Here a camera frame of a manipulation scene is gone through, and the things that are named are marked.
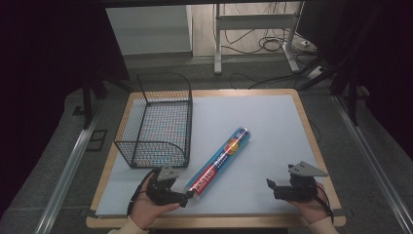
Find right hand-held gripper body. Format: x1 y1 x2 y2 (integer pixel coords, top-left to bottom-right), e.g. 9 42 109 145
273 160 329 203

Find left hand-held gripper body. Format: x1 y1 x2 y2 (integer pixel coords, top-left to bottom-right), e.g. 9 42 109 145
145 165 190 207

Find blue cylindrical wrap roll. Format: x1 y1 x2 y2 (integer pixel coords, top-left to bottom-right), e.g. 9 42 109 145
185 127 253 200

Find black wire mesh basket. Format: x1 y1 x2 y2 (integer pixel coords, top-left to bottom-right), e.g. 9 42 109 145
113 71 194 170

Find person's left hand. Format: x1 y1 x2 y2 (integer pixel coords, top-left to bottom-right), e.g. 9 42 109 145
130 176 181 230

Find person's right hand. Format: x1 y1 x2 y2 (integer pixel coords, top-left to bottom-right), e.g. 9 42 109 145
286 180 333 226

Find light blue table mat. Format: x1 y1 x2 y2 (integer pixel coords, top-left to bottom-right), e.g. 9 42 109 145
94 94 326 218

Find black metal stand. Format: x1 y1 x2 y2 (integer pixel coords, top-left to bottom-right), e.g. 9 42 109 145
298 55 368 127
80 69 134 131

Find white power strip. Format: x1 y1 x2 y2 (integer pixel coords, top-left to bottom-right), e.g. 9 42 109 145
306 65 327 81

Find dark curtain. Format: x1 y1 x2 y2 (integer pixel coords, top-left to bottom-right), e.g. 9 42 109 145
324 0 413 161
0 0 131 218

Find white cabinet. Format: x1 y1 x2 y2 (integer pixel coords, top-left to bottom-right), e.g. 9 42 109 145
104 4 193 57

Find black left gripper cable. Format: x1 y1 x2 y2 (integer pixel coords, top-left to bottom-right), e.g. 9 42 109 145
127 169 158 216

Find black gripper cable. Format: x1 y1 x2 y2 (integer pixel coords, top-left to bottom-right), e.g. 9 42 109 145
313 191 335 223
127 169 158 216

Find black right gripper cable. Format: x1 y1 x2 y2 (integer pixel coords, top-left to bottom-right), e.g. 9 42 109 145
313 191 335 223

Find aluminium rail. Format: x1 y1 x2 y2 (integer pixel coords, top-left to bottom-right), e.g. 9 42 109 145
33 97 104 234
332 95 413 234

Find black floor cables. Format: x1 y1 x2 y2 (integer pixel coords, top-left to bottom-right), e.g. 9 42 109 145
223 2 325 91

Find white metal desk frame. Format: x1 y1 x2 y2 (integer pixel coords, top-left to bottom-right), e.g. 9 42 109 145
212 1 306 76

